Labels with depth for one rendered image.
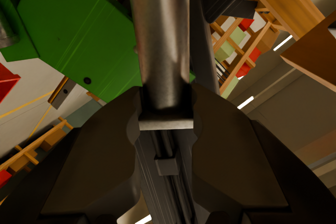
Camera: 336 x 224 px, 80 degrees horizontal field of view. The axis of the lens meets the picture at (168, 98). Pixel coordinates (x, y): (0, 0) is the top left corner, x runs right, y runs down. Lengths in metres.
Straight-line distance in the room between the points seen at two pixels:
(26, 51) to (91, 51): 0.08
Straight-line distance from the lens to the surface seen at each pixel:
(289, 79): 7.74
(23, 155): 6.06
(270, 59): 9.59
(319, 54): 0.66
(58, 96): 0.49
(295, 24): 1.06
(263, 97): 7.76
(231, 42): 3.50
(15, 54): 0.31
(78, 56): 0.28
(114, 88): 0.29
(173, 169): 0.32
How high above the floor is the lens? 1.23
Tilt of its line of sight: 7 degrees up
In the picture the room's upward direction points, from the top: 134 degrees clockwise
